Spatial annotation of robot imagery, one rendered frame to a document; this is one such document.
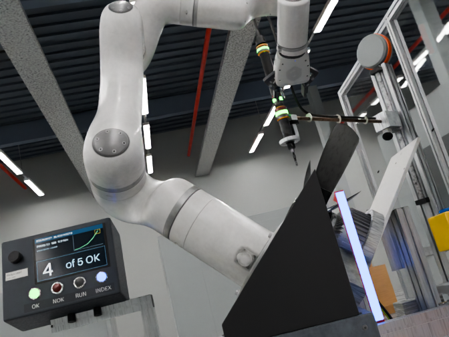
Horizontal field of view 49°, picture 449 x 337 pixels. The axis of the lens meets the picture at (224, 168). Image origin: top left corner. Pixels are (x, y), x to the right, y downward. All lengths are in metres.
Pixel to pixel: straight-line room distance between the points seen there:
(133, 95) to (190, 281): 6.05
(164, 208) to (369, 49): 1.59
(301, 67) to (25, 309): 0.94
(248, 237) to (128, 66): 0.50
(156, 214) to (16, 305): 0.41
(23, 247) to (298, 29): 0.88
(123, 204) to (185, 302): 6.05
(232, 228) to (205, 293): 6.18
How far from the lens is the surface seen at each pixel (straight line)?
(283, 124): 1.68
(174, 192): 0.96
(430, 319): 1.31
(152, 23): 1.35
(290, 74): 1.46
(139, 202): 1.05
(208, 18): 1.36
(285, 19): 1.36
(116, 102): 1.10
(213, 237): 0.92
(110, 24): 1.21
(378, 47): 2.33
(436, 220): 1.36
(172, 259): 7.10
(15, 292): 1.23
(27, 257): 1.24
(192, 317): 7.08
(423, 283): 1.81
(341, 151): 1.73
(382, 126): 2.15
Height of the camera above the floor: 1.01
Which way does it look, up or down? 14 degrees up
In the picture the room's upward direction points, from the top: 14 degrees counter-clockwise
